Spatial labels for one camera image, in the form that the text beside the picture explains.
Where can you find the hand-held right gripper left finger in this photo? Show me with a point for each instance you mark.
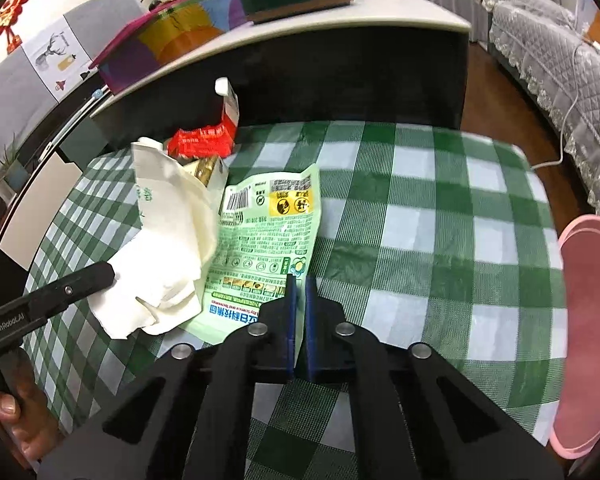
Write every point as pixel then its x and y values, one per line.
pixel 291 310

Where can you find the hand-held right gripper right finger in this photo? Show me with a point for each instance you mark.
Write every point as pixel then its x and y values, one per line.
pixel 311 310

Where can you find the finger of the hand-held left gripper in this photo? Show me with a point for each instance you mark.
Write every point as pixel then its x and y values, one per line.
pixel 80 285

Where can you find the green plastic packet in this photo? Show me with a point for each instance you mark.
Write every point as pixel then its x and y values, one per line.
pixel 270 240

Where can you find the white paper bag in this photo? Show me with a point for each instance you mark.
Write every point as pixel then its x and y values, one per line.
pixel 170 240

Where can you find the pink trash bin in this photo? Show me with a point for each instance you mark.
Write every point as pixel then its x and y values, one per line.
pixel 590 335

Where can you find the person's left hand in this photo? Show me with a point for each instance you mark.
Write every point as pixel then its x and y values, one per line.
pixel 30 430

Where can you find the white and green television cabinet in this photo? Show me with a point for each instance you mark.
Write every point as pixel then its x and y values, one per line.
pixel 40 200

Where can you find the green potted plant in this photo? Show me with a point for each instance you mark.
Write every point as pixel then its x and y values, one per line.
pixel 12 165

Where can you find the green checkered tablecloth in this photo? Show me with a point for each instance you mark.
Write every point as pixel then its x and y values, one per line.
pixel 430 240

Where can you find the gold foil wrapper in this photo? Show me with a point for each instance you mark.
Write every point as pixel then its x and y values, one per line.
pixel 207 170

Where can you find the white stick with blue bead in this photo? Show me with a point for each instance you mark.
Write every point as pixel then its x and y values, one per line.
pixel 87 102

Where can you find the red crumpled packet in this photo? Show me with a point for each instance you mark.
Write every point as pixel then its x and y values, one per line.
pixel 202 142

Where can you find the red and white carton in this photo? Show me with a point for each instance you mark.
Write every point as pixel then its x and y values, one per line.
pixel 229 110

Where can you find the white-topped dark coffee table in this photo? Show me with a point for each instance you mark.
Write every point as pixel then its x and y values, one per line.
pixel 330 70

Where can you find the grey television dust cover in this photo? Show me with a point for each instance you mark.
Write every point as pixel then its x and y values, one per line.
pixel 95 20

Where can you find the colourful oval tin box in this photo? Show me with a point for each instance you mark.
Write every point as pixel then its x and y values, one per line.
pixel 180 35

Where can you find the red knot ornament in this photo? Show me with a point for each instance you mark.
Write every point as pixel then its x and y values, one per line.
pixel 15 0

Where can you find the grey quilted sofa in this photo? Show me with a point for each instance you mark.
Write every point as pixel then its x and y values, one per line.
pixel 545 50

